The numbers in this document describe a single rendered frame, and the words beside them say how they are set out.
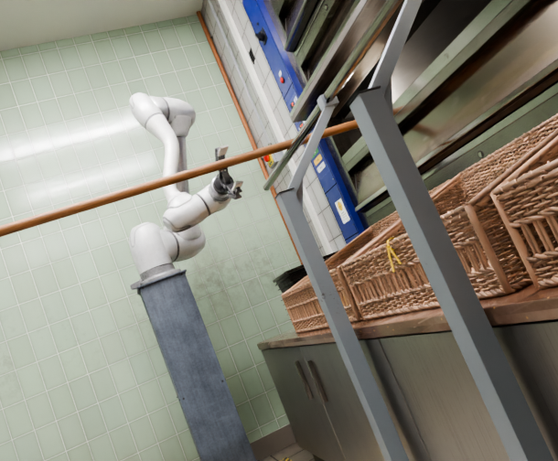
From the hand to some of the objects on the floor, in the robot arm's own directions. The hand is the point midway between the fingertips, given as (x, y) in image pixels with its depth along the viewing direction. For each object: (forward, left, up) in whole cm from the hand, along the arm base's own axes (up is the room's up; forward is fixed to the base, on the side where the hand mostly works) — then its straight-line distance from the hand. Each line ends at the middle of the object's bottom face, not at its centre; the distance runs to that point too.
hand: (230, 165), depth 168 cm
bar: (+35, +6, -120) cm, 125 cm away
